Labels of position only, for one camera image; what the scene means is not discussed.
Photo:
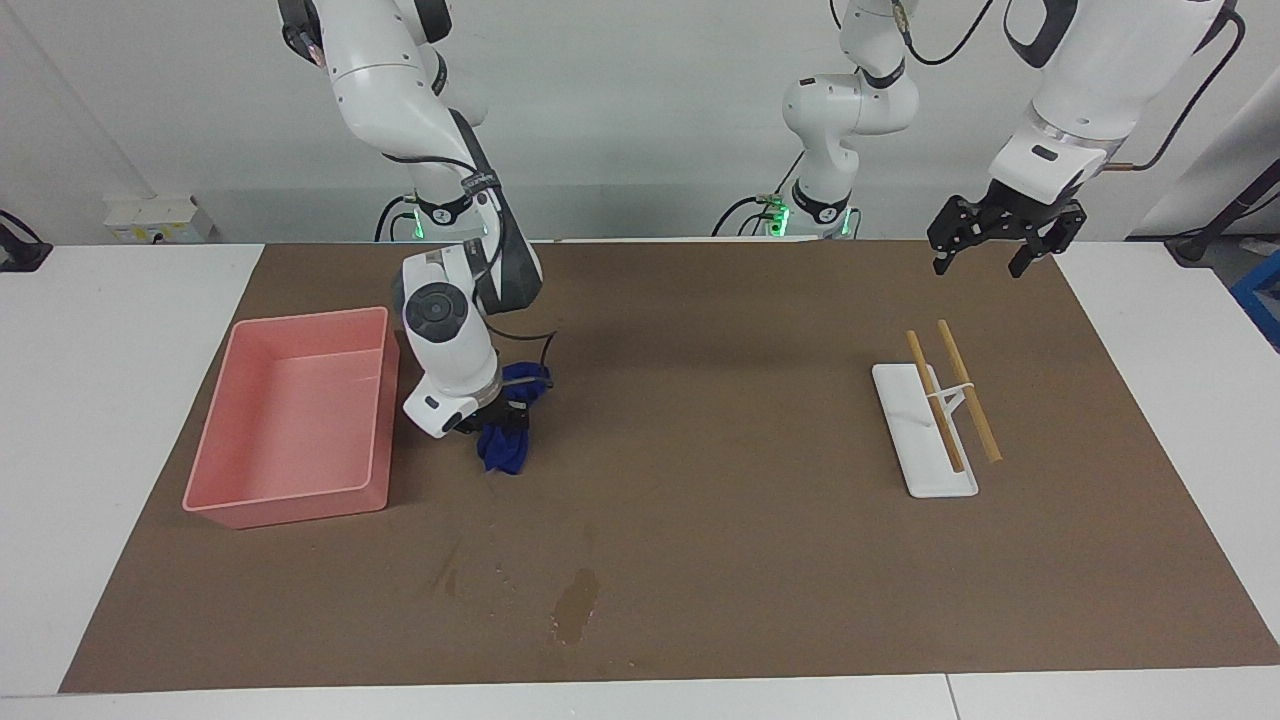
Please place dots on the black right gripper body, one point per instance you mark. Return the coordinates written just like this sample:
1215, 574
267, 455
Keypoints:
485, 415

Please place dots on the white power strip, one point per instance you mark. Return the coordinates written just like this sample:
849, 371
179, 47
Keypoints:
150, 220

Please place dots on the black stand leg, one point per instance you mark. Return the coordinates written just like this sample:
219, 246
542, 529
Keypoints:
1210, 232

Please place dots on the small water streak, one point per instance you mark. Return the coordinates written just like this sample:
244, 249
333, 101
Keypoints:
448, 580

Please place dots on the white towel rack base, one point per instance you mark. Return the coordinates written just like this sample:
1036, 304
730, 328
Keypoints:
925, 460

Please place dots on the wooden rack rod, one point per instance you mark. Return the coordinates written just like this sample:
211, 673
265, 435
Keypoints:
935, 400
968, 390

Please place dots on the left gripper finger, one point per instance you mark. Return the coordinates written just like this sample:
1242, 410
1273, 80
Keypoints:
1065, 228
955, 222

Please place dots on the blue towel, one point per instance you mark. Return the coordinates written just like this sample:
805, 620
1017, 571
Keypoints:
503, 452

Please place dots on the grey slanted panel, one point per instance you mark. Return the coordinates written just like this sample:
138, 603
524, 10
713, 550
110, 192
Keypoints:
1220, 160

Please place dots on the brown table mat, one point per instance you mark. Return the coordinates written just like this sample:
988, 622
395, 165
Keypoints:
750, 560

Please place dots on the large water puddle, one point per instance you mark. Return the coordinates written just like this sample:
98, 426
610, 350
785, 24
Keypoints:
577, 605

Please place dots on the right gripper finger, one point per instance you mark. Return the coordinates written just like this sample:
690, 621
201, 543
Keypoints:
518, 415

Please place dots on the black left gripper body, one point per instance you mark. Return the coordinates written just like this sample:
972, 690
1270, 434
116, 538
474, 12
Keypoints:
1025, 212

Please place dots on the pink plastic bin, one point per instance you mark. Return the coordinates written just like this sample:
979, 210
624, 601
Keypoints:
290, 420

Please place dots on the black clamp object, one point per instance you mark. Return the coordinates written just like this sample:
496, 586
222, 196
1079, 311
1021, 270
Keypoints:
22, 252

